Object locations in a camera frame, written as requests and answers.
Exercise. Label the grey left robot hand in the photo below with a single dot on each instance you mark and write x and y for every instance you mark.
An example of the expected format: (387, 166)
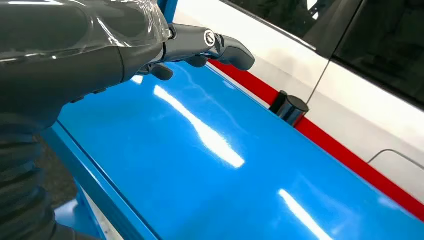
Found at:
(66, 59)

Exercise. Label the blue steel shelf rack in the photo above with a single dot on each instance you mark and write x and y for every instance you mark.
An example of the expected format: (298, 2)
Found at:
(281, 159)

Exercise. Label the white car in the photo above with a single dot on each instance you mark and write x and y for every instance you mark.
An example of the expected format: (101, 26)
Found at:
(291, 66)

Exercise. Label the red barrier belt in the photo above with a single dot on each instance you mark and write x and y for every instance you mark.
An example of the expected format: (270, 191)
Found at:
(348, 159)

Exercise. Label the black barrier post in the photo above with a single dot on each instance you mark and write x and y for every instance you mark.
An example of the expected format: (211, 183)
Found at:
(291, 109)

